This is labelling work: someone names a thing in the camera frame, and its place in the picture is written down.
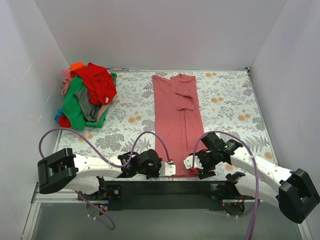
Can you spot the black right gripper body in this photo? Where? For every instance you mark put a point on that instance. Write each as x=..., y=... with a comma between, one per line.
x=204, y=170

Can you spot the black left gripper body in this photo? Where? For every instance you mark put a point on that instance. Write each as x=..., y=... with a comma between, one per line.
x=155, y=169

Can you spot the pink t shirt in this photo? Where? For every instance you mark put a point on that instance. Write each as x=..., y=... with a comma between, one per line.
x=178, y=119

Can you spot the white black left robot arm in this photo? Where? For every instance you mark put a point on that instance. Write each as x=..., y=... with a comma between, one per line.
x=66, y=170

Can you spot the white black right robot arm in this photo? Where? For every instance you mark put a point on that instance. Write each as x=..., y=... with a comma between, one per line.
x=292, y=191

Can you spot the floral patterned table mat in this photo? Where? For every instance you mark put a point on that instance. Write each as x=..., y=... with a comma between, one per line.
x=227, y=103

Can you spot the grey t shirt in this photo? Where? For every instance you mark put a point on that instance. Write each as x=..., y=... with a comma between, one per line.
x=89, y=110

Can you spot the red t shirt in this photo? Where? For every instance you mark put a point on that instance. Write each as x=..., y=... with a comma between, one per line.
x=88, y=91

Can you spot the green t shirt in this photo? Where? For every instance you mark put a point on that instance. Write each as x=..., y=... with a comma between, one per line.
x=101, y=89

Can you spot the blue cloth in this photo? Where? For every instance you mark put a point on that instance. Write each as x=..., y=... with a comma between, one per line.
x=59, y=113

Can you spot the orange cloth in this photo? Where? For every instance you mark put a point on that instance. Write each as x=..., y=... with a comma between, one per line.
x=76, y=65

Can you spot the light pink cloth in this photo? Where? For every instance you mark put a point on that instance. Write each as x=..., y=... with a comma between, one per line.
x=66, y=73

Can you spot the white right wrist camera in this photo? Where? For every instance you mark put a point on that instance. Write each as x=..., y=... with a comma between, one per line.
x=192, y=164

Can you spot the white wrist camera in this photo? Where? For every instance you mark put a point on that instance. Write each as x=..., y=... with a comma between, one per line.
x=192, y=164
x=167, y=169

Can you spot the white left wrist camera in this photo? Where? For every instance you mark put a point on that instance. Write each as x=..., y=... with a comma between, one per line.
x=167, y=169

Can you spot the aluminium front frame rail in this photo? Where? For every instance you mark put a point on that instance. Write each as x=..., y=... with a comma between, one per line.
x=63, y=216

